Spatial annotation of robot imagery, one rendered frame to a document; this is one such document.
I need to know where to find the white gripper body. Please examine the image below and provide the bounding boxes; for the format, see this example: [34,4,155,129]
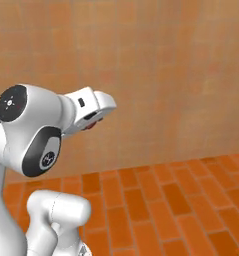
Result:
[92,90,118,121]

